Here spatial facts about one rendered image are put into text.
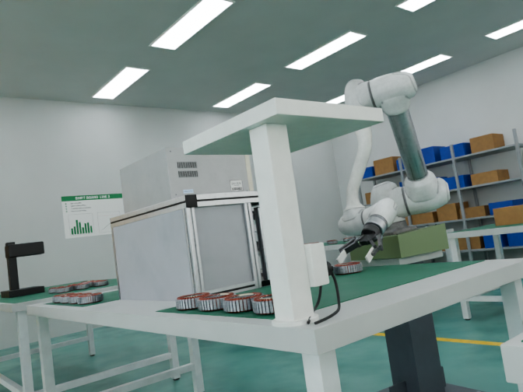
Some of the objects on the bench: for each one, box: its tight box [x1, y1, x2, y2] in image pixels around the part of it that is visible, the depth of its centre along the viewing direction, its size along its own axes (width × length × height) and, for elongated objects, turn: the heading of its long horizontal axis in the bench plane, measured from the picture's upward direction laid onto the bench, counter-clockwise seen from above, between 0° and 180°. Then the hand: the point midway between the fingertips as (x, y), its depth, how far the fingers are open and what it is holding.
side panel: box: [111, 228, 122, 300], centre depth 224 cm, size 28×3×32 cm
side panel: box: [183, 203, 262, 295], centre depth 174 cm, size 28×3×32 cm
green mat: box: [156, 261, 484, 320], centre depth 159 cm, size 94×61×1 cm
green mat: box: [45, 290, 119, 307], centre depth 258 cm, size 94×61×1 cm
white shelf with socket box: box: [183, 97, 384, 327], centre depth 119 cm, size 35×37×46 cm
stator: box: [333, 261, 363, 275], centre depth 188 cm, size 11×11×4 cm
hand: (353, 260), depth 191 cm, fingers open, 13 cm apart
